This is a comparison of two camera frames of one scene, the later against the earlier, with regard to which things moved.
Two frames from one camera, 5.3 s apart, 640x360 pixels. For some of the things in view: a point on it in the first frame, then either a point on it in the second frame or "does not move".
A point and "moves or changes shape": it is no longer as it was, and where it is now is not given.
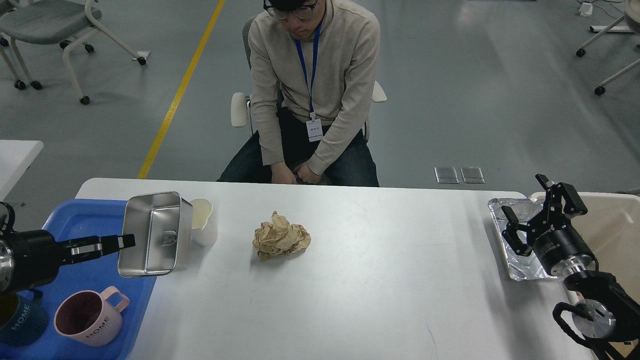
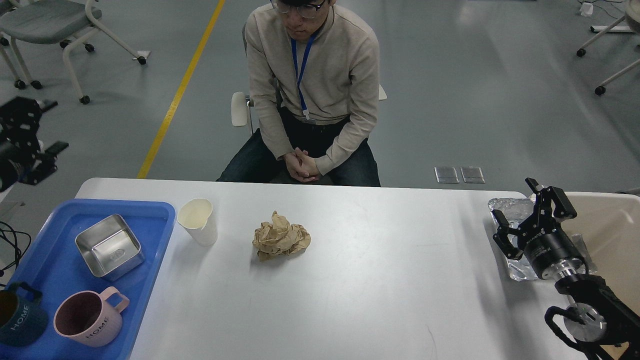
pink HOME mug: (86, 316) does not move
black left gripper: (29, 258) → (19, 119)
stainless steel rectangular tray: (163, 224) moves or changes shape
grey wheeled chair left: (71, 22) does not move
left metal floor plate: (446, 175) does not move
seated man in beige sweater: (313, 67) does not move
